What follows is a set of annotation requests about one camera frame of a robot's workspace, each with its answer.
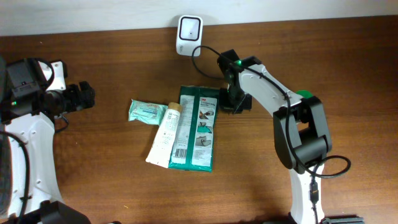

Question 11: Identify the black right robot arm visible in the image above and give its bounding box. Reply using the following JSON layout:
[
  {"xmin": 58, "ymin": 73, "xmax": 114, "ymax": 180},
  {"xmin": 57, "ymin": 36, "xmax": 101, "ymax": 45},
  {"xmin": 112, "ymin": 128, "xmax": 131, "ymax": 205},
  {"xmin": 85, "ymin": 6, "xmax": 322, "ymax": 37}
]
[{"xmin": 217, "ymin": 50, "xmax": 364, "ymax": 223}]

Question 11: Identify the green lid jar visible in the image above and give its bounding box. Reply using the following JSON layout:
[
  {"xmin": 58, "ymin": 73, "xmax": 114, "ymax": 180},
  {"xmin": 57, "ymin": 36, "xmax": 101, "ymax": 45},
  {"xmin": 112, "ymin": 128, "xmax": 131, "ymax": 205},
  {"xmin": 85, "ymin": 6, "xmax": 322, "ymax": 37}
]
[{"xmin": 296, "ymin": 90, "xmax": 313, "ymax": 99}]

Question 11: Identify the green glove package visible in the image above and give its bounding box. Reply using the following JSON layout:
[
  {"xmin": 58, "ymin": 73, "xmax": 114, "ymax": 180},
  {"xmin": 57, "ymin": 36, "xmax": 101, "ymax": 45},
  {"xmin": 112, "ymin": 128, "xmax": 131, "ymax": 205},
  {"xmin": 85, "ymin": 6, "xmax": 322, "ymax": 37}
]
[{"xmin": 169, "ymin": 86, "xmax": 219, "ymax": 172}]

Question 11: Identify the white barcode scanner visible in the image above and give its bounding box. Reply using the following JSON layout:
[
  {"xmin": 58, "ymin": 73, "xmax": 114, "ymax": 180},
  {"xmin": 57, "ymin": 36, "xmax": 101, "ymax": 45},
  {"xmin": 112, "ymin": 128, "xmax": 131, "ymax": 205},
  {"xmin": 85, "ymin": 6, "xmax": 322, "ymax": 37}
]
[{"xmin": 176, "ymin": 15, "xmax": 203, "ymax": 57}]

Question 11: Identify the white cream tube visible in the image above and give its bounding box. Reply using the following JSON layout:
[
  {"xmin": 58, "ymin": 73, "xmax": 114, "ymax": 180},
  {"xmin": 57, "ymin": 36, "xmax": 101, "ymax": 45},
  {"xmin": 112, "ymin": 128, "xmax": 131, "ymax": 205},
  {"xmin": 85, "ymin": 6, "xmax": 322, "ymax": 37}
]
[{"xmin": 146, "ymin": 102, "xmax": 182, "ymax": 168}]

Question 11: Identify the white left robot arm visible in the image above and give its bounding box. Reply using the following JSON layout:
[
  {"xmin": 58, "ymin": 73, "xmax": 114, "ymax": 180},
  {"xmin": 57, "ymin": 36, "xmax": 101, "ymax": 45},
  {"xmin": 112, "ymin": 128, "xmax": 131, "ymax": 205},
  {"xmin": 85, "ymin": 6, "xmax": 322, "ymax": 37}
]
[{"xmin": 1, "ymin": 82, "xmax": 95, "ymax": 223}]

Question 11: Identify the mint wipes pack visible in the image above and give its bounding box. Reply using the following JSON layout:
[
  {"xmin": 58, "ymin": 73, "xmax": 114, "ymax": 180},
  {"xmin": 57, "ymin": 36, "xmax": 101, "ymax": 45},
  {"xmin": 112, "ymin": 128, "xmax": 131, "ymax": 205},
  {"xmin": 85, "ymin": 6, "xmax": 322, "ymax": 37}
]
[{"xmin": 128, "ymin": 100, "xmax": 168, "ymax": 126}]

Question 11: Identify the grey plastic basket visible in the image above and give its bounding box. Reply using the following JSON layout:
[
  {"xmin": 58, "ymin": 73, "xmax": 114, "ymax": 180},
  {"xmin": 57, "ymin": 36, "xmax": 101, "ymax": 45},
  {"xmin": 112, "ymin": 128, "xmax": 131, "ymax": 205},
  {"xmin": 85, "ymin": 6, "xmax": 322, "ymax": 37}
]
[{"xmin": 1, "ymin": 135, "xmax": 12, "ymax": 217}]

